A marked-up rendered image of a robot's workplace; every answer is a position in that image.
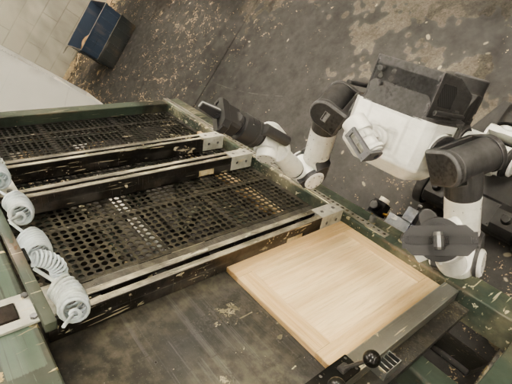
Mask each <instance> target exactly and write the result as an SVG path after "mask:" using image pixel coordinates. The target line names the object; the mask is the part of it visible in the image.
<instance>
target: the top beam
mask: <svg viewBox="0 0 512 384"><path fill-rule="evenodd" d="M21 293H23V290H22V288H21V285H20V284H19V282H18V279H17V277H16V275H15V273H14V270H13V268H12V266H11V263H10V261H9V260H8V257H7V255H6V253H5V250H4V248H3V246H2V244H1V242H0V300H3V299H7V298H9V297H12V296H16V295H19V294H21ZM0 384H65V383H64V381H63V379H62V376H61V374H60V372H59V369H58V367H57V365H56V362H55V360H54V359H53V356H52V354H51V352H50V349H49V348H48V345H47V343H46V341H45V339H44V336H43V334H42V332H41V330H40V327H39V325H38V324H37V323H36V324H33V325H30V326H27V327H25V328H22V329H20V330H18V331H14V332H12V333H10V334H7V335H4V336H1V337H0Z"/></svg>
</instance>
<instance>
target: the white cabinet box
mask: <svg viewBox="0 0 512 384"><path fill-rule="evenodd" d="M95 104H102V103H101V102H100V101H99V100H97V99H96V98H94V97H93V96H92V95H90V94H89V93H88V92H86V91H84V90H82V89H81V88H79V87H77V86H75V85H73V84H72V83H70V82H68V81H66V80H65V79H63V78H60V77H59V76H57V75H55V74H53V73H52V72H49V71H48V70H46V69H44V68H42V67H41V66H39V65H37V64H35V63H33V62H31V61H30V60H28V59H25V58H24V57H23V56H20V55H18V54H17V53H15V52H13V51H11V50H9V49H8V48H6V47H4V46H2V45H0V112H4V111H14V110H33V109H44V108H54V107H74V106H85V105H95Z"/></svg>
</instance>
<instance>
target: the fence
mask: <svg viewBox="0 0 512 384"><path fill-rule="evenodd" d="M458 292H459V291H458V290H457V289H455V288H454V287H452V286H450V285H449V284H448V283H446V282H444V283H443V284H441V285H440V286H438V287H437V288H436V289H435V290H433V291H432V292H431V293H429V294H428V295H426V296H425V297H424V298H423V299H421V300H420V301H419V302H417V303H415V304H414V305H413V306H412V307H411V308H409V309H408V310H406V311H405V312H403V313H402V314H401V315H400V316H399V317H397V318H396V319H394V320H393V321H392V322H390V323H388V324H387V325H386V326H385V327H384V328H382V329H381V330H379V331H378V332H376V333H375V334H374V335H373V336H372V337H370V338H369V339H367V340H366V341H364V342H363V343H362V344H361V345H359V346H358V347H356V348H355V349H354V350H352V351H351V352H350V353H349V354H347V356H348V357H349V358H351V359H352V361H353V362H357V361H359V360H362V359H363V354H364V353H365V351H367V350H375V351H377V352H378V353H379V355H380V357H381V356H382V355H383V354H385V353H386V352H387V351H389V350H390V351H391V352H393V351H394V349H396V348H397V347H398V346H400V345H401V344H402V343H403V342H405V341H406V340H407V339H408V338H410V337H411V336H412V335H413V334H414V333H415V332H416V331H418V330H419V329H420V328H421V327H423V326H424V325H425V324H427V323H428V322H429V321H430V320H431V319H432V318H433V317H434V316H436V315H437V314H438V313H439V312H441V311H442V310H443V309H445V308H446V307H447V306H448V305H449V304H450V303H451V302H453V301H454V300H455V298H456V296H457V294H458ZM359 367H360V372H359V373H357V374H356V375H355V376H353V377H352V378H351V379H349V380H348V381H347V382H346V384H354V383H355V382H356V381H357V380H358V379H360V378H361V377H362V376H363V375H365V374H366V373H367V372H368V371H370V370H371V368H369V367H368V366H366V365H365V364H363V365H360V366H359Z"/></svg>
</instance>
